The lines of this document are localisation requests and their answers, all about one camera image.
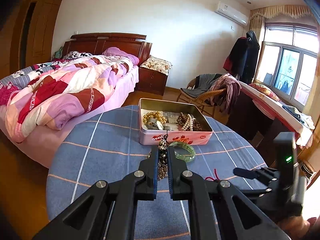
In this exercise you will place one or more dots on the dark wooden headboard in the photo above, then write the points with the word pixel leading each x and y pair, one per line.
pixel 96 43

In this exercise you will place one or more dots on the pink tin box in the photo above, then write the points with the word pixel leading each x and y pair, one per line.
pixel 188 124

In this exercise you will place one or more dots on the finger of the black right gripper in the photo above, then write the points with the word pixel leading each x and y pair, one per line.
pixel 248 174

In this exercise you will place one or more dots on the pink patchwork quilt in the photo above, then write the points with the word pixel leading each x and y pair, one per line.
pixel 90 81

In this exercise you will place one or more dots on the person's right hand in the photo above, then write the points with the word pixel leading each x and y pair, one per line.
pixel 299 229

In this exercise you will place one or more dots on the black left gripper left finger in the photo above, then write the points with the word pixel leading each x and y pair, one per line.
pixel 106 210

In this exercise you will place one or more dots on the yellow curtain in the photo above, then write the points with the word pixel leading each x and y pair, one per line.
pixel 257 22

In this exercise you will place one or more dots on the bed with pink sheet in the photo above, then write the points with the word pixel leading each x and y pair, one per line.
pixel 42 143

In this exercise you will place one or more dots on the hanging dark coats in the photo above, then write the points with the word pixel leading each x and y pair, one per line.
pixel 242 60

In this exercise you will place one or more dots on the white air conditioner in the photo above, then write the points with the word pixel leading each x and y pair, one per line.
pixel 231 13

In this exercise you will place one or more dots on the floral cloth on nightstand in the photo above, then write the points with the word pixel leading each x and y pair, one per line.
pixel 156 64

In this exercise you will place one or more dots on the wooden nightstand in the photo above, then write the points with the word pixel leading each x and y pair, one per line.
pixel 151 81

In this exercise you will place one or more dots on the folded clothes on desk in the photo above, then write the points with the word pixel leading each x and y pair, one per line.
pixel 304 119

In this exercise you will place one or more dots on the dark wooden desk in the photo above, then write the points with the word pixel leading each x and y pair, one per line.
pixel 255 112

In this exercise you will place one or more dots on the grey garment on chair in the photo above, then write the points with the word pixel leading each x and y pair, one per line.
pixel 200 84

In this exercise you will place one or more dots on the purple pillow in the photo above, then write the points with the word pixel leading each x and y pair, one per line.
pixel 114 51

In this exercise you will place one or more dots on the silver mesh watch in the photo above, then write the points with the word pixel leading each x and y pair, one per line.
pixel 158 126

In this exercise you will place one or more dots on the wooden wardrobe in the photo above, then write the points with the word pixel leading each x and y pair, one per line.
pixel 27 34

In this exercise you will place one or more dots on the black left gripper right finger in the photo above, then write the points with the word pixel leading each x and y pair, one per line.
pixel 217 208

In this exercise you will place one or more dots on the window with frame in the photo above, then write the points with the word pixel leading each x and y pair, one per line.
pixel 287 61

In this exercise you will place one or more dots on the floral cushion on desk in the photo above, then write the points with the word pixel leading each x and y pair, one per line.
pixel 265 90

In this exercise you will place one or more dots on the mauve scarf on chair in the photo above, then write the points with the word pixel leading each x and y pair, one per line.
pixel 227 99

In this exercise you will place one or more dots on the wicker chair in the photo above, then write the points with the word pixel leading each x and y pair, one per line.
pixel 205 101

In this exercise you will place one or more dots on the blue plaid tablecloth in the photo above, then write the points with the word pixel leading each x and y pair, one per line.
pixel 106 147

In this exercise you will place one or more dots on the green jade bangle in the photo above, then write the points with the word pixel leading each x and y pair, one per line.
pixel 183 151

